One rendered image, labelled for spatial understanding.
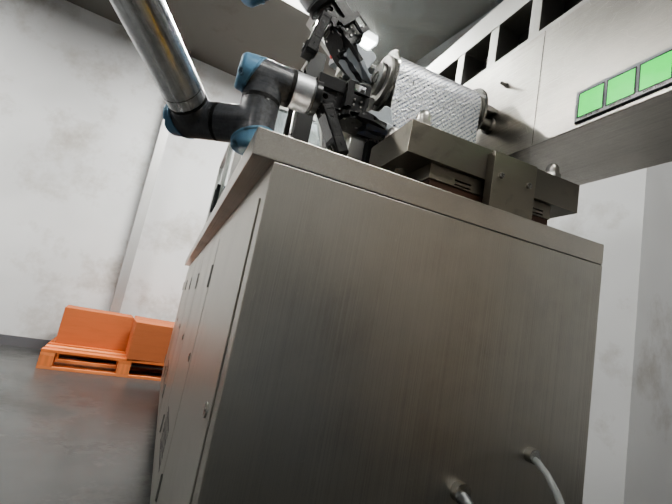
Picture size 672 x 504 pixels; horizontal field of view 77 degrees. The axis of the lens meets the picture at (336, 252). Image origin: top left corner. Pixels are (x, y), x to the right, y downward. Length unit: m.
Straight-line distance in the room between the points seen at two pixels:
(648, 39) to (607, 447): 1.58
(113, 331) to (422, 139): 3.39
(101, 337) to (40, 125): 1.91
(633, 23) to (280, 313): 0.84
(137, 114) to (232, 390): 4.18
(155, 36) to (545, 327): 0.79
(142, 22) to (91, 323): 3.26
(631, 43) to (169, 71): 0.84
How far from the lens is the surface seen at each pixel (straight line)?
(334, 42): 1.10
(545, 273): 0.81
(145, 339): 3.52
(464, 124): 1.10
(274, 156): 0.58
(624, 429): 2.12
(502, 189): 0.82
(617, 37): 1.07
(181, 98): 0.86
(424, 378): 0.66
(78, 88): 4.67
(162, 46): 0.80
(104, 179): 4.43
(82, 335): 3.88
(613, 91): 0.99
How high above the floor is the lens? 0.66
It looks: 10 degrees up
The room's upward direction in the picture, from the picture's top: 11 degrees clockwise
